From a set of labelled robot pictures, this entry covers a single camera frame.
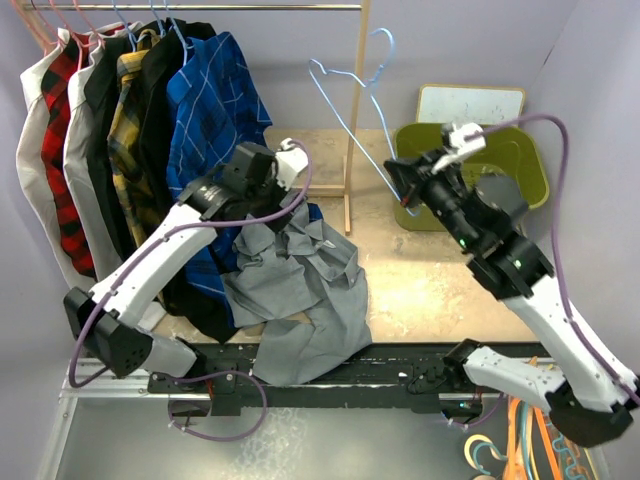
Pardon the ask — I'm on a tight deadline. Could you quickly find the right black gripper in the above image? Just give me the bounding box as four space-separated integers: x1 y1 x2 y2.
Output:
385 146 480 252

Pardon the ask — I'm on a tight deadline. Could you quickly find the light blue hanger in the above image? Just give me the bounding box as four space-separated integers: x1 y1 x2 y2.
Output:
308 27 401 202

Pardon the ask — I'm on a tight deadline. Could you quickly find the grey shirt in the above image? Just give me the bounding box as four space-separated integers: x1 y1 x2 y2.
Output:
223 203 372 386

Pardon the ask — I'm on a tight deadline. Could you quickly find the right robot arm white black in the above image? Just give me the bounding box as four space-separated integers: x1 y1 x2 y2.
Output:
384 152 639 448

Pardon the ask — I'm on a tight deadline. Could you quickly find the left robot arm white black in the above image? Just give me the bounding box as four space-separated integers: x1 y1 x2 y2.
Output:
63 139 312 392

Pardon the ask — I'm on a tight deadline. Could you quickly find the blue plaid shirt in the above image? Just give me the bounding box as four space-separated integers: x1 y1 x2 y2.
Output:
166 32 272 337

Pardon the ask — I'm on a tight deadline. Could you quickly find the yellow plaid shirt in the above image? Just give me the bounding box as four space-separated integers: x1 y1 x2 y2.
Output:
107 28 160 248

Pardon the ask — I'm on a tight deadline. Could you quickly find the black dark shirt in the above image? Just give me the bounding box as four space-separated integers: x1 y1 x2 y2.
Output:
83 38 135 260

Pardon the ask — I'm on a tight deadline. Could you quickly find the red plaid shirt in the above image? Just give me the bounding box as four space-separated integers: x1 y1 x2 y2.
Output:
41 40 95 278

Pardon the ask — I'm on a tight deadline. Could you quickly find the beige shirt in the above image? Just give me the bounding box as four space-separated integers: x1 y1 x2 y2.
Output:
16 28 95 290

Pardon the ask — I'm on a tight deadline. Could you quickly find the yellow hanger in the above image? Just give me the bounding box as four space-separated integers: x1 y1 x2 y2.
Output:
522 408 601 479

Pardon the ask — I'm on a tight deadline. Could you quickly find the small whiteboard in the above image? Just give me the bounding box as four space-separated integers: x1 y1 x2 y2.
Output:
416 84 526 125

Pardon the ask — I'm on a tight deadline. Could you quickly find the olive green plastic bin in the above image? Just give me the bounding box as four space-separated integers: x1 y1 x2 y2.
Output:
394 123 549 210

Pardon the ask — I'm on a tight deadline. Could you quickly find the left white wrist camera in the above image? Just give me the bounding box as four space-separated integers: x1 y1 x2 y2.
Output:
275 138 309 191

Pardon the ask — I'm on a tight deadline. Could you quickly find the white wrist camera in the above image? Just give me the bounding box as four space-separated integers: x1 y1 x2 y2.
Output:
275 138 309 191
431 123 486 174

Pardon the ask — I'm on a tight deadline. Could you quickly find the wooden clothes rack frame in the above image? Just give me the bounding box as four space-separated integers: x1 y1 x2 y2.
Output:
9 0 372 237

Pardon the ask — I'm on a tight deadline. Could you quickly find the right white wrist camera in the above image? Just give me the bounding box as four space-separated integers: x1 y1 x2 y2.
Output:
431 123 486 174

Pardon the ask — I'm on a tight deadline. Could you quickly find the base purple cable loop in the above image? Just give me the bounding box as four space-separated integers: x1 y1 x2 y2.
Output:
167 363 270 441

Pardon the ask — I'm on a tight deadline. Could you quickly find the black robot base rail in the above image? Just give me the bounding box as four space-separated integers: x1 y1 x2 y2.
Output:
148 343 493 423

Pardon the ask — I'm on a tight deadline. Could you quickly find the metal clothes rail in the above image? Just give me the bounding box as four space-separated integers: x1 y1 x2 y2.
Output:
17 2 364 12

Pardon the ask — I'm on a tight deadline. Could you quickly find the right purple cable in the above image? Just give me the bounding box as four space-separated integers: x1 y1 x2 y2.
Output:
467 113 640 406

